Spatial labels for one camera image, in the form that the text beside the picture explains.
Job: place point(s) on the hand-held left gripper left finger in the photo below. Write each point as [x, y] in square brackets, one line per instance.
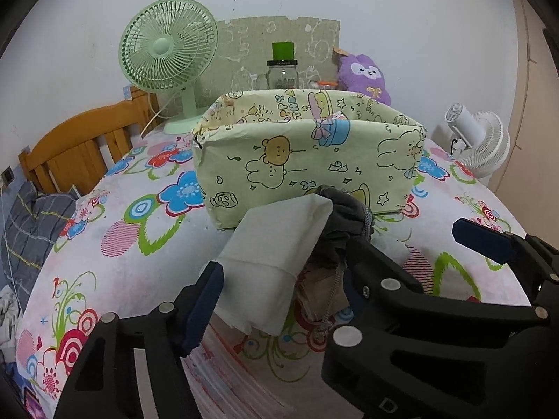
[203, 310]

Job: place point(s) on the white crumpled cloth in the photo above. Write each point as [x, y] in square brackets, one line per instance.
[8, 314]

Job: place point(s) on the wooden headboard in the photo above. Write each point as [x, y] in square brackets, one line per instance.
[74, 139]

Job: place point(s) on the green patterned board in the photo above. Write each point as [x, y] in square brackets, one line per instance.
[244, 39]

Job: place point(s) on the glass jar with green lid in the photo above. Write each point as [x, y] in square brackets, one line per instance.
[283, 74]

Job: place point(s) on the clear container with orange piece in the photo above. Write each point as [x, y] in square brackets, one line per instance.
[325, 83]

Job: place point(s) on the white tissue pack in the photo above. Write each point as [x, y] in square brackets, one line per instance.
[262, 262]

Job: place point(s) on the purple plush toy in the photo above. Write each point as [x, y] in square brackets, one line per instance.
[364, 74]

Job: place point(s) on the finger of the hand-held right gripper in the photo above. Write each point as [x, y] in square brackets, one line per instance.
[375, 266]
[480, 238]

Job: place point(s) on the white desk fan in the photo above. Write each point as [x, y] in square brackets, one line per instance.
[489, 144]

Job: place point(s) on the brown paper bag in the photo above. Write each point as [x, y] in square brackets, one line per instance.
[314, 292]

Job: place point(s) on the yellow-green cartoon fabric storage box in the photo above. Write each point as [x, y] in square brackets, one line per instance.
[270, 174]

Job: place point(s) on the green desk fan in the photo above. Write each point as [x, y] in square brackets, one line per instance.
[161, 48]

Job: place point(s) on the grey-blue striped blanket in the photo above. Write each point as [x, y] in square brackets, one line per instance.
[30, 227]

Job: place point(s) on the wall socket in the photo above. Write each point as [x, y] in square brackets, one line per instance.
[7, 176]

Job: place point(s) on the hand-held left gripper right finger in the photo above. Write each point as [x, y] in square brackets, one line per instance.
[354, 303]

